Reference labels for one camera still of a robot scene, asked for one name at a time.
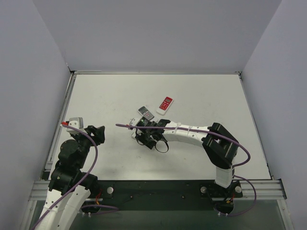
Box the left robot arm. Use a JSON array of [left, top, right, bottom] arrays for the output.
[[32, 121, 105, 230]]

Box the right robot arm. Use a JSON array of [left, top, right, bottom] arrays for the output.
[[132, 117, 242, 195]]

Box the grey white remote control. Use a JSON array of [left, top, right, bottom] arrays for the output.
[[138, 106, 154, 121]]

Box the red white remote control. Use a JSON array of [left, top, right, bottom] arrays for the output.
[[156, 97, 174, 115]]

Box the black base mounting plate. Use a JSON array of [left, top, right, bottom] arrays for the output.
[[42, 178, 244, 215]]

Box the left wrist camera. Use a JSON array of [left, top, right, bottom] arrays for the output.
[[61, 117, 84, 135]]

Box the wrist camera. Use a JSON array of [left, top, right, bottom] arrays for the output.
[[61, 117, 84, 135], [129, 117, 141, 126]]

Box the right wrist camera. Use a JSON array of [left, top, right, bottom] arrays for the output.
[[129, 117, 141, 126]]

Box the aluminium table frame rail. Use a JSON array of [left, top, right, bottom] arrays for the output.
[[28, 69, 287, 202]]

